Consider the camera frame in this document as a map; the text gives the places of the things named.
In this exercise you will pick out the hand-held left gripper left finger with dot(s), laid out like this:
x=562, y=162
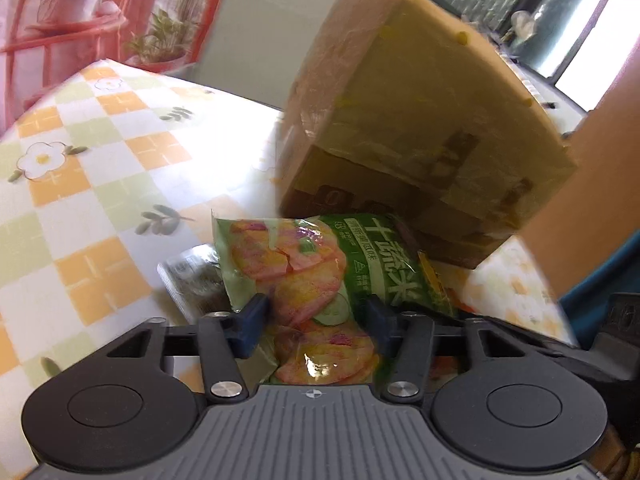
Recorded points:
x=252, y=325

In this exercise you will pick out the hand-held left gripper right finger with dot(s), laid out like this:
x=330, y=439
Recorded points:
x=382, y=325

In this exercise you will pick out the light green snack packet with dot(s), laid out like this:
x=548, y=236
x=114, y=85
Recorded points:
x=310, y=270

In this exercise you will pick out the taped cardboard box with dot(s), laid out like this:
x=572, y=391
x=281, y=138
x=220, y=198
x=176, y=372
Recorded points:
x=425, y=110

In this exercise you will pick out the grey snack packet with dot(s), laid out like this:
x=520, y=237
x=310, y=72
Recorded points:
x=195, y=280

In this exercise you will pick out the teal cloth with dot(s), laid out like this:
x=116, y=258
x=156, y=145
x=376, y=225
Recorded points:
x=620, y=270

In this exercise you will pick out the brown wooden board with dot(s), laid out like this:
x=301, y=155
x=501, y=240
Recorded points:
x=600, y=210

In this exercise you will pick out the checkered floral tablecloth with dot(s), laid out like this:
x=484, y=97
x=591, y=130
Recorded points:
x=100, y=210

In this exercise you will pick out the dark framed window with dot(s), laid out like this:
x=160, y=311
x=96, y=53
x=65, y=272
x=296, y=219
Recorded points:
x=605, y=75

